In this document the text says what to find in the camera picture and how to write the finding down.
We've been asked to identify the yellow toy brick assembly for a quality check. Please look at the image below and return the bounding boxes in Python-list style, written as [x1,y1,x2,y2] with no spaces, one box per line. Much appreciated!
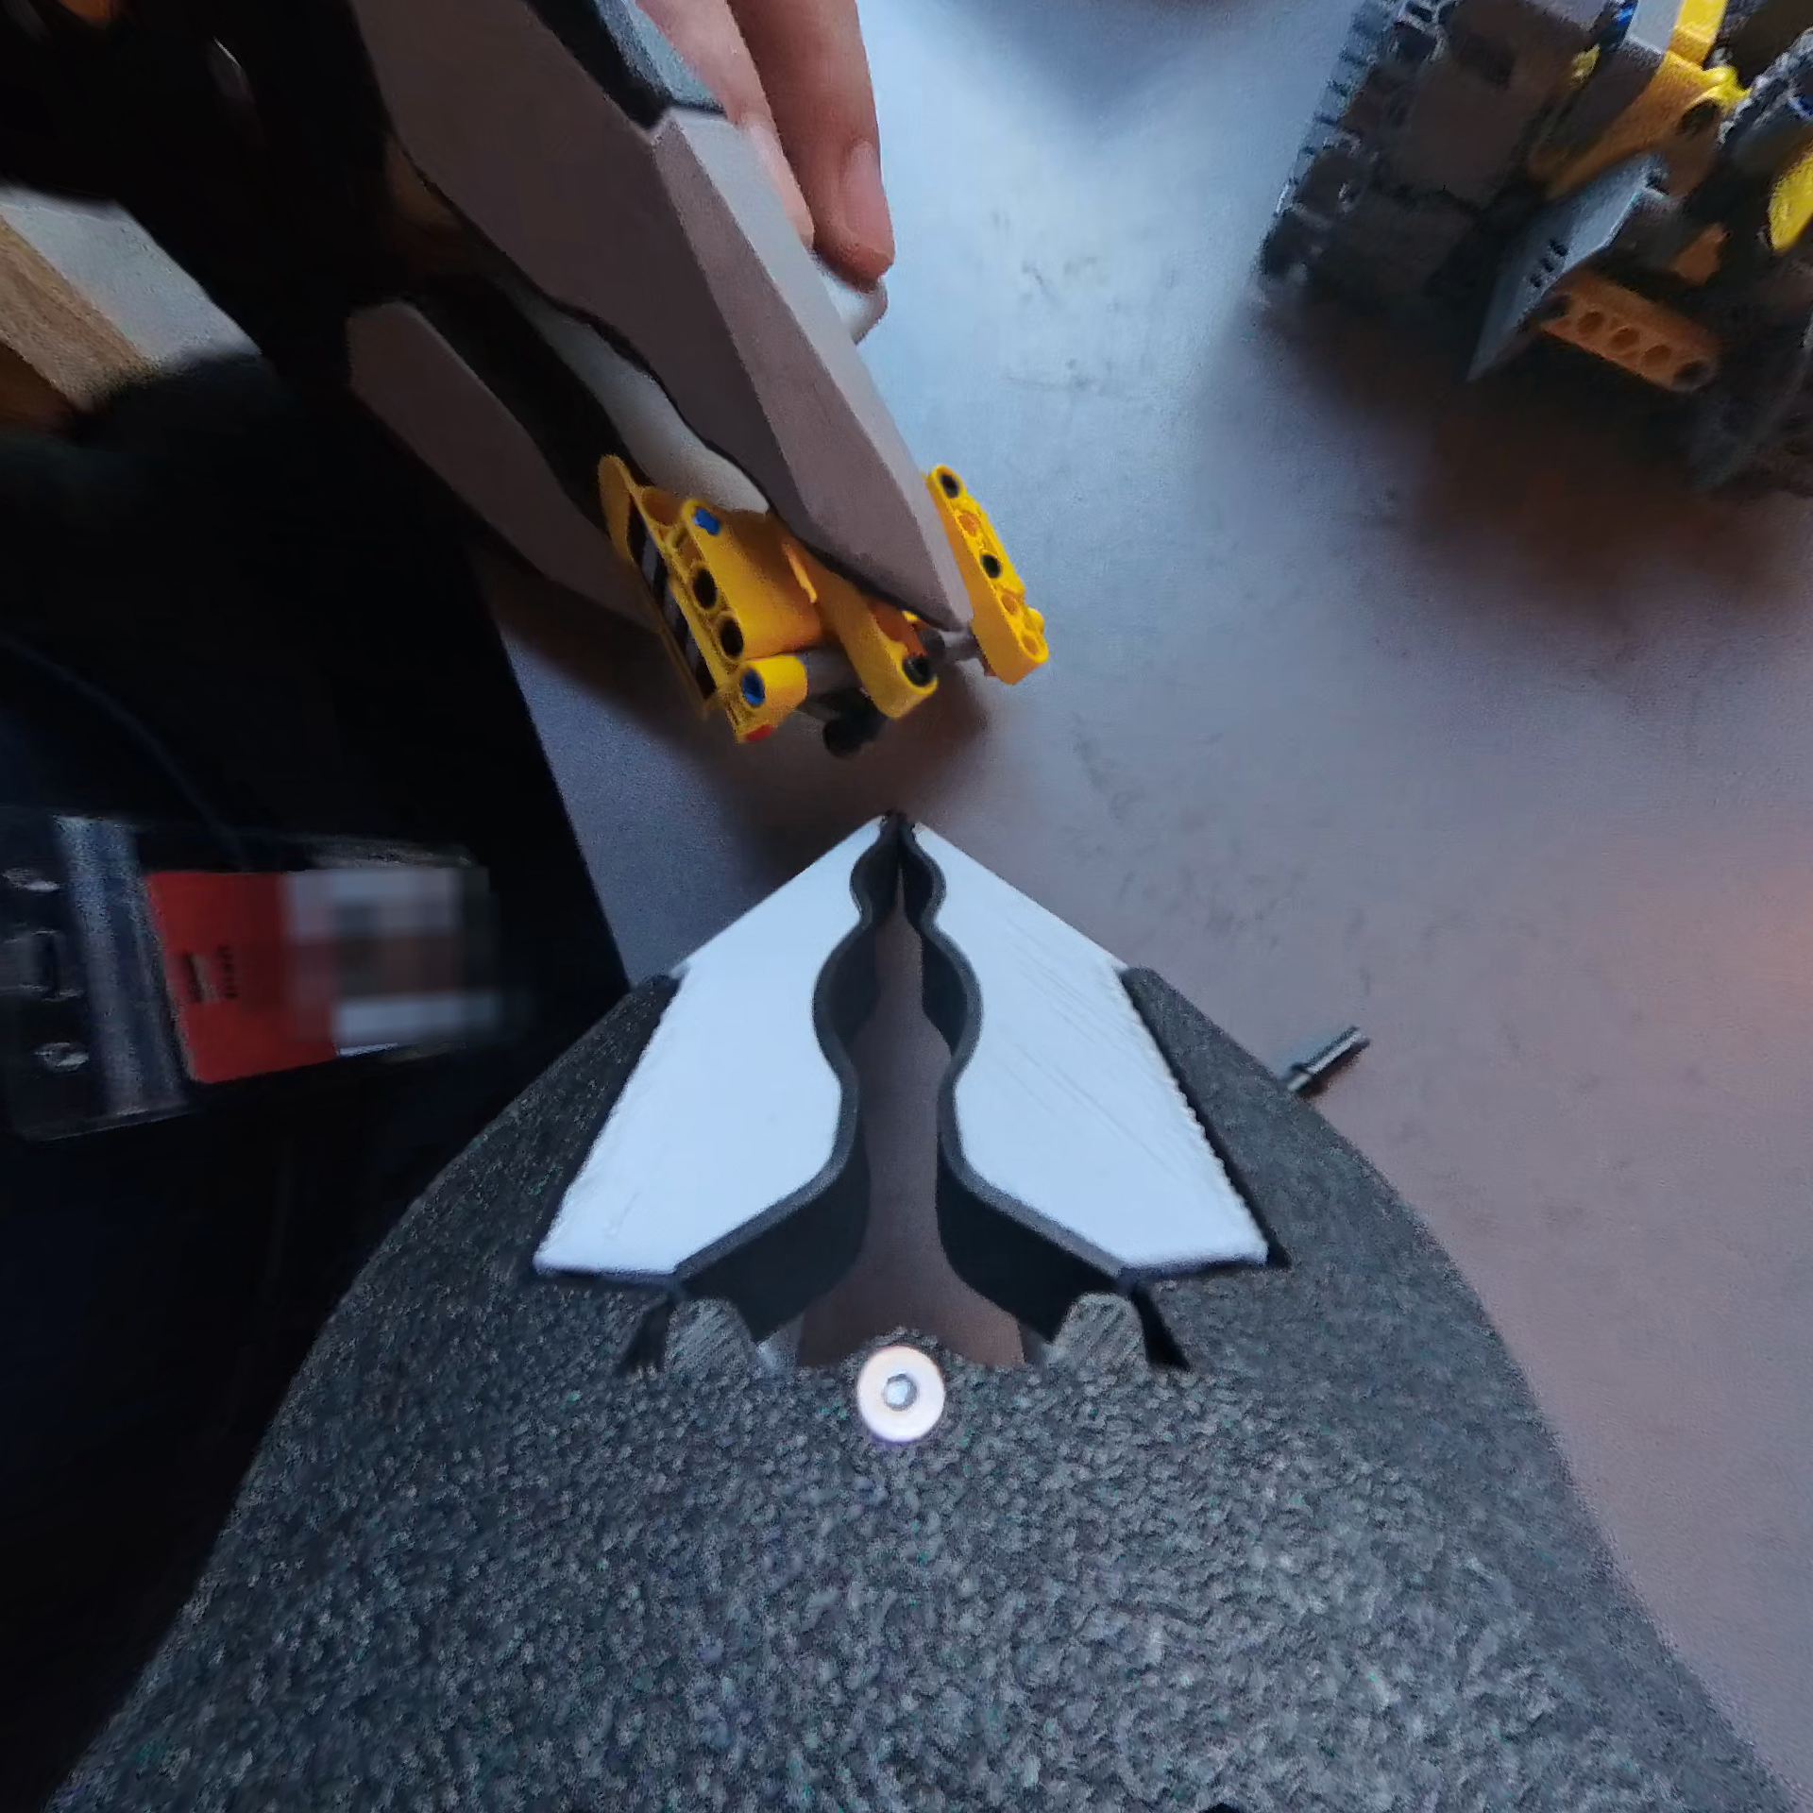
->
[595,452,1053,761]

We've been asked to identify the black brick pin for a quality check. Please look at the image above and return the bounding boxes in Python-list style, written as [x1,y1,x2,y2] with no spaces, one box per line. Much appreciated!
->
[1283,1023,1370,1099]

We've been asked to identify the grey yellow toy brick vehicle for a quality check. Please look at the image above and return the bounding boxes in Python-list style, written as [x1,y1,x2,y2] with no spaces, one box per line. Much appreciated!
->
[1257,0,1813,492]

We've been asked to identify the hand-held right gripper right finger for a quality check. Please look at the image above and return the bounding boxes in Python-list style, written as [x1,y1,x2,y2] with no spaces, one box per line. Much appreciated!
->
[904,821,1271,1337]

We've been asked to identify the grey desk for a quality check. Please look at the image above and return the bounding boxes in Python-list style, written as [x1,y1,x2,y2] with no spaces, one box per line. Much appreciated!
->
[478,0,1813,1702]

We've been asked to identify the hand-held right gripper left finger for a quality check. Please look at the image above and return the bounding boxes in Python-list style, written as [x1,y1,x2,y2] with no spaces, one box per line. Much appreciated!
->
[535,819,908,1343]

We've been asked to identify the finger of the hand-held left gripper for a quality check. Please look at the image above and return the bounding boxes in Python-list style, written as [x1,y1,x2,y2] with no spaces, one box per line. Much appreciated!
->
[343,299,668,631]
[351,0,974,635]

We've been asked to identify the person's left hand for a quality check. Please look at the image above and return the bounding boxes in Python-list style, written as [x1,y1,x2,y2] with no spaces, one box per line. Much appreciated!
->
[636,0,898,287]

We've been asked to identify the red badge holder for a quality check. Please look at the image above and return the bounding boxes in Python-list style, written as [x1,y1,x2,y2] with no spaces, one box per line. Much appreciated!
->
[0,807,513,1144]

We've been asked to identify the person's dark clothed body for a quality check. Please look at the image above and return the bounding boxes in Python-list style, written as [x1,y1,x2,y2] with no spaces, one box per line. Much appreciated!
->
[0,355,628,1813]

